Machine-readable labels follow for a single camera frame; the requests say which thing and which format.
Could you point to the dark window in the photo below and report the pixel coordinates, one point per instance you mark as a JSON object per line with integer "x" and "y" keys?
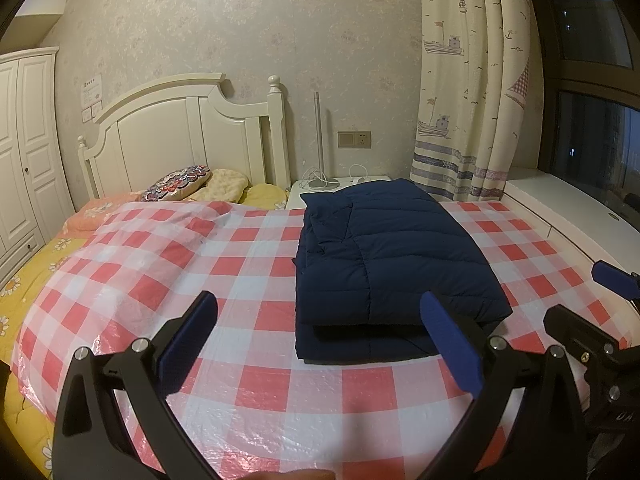
{"x": 595, "y": 135}

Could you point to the person's left hand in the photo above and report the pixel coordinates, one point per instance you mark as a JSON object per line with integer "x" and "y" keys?
{"x": 290, "y": 476}

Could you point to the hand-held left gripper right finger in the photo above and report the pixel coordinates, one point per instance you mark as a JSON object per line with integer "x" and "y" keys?
{"x": 450, "y": 345}

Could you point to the white wardrobe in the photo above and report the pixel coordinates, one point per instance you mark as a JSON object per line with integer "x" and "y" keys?
{"x": 30, "y": 150}

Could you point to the white wooden headboard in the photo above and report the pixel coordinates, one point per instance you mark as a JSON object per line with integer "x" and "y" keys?
{"x": 165, "y": 135}

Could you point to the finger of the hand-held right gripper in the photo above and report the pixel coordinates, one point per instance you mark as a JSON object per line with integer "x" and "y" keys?
{"x": 615, "y": 277}
{"x": 575, "y": 325}

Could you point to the white pole desk lamp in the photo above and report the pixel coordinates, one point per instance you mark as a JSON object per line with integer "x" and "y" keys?
{"x": 317, "y": 135}

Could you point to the patterned floral pillow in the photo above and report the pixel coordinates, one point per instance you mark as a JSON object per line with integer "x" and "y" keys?
{"x": 175, "y": 185}

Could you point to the yellow floral quilt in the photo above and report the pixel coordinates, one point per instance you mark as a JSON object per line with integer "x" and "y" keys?
{"x": 30, "y": 280}

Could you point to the white nightstand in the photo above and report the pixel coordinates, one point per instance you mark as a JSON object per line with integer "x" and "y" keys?
{"x": 295, "y": 199}

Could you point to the cream pillow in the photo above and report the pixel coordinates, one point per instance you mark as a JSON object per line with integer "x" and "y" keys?
{"x": 225, "y": 185}

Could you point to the yellow pillow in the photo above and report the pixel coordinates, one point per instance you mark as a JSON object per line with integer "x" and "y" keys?
{"x": 265, "y": 195}

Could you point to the white paper wall notice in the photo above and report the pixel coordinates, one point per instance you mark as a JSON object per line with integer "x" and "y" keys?
{"x": 91, "y": 91}

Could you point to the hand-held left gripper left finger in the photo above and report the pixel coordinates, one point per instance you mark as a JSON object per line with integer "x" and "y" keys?
{"x": 187, "y": 337}

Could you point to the white wall switch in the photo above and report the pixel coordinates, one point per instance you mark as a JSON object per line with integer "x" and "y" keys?
{"x": 91, "y": 114}

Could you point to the red white checkered plastic sheet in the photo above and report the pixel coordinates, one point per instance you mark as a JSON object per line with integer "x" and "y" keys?
{"x": 250, "y": 285}

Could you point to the white window seat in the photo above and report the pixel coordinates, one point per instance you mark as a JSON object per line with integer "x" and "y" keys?
{"x": 550, "y": 200}

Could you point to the gold wall socket panel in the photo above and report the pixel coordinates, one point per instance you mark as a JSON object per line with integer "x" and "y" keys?
{"x": 354, "y": 140}

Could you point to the navy blue puffer jacket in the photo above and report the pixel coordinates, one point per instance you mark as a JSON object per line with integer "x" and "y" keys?
{"x": 400, "y": 260}

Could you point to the boat print curtain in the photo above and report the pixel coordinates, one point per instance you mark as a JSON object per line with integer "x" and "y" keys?
{"x": 465, "y": 85}

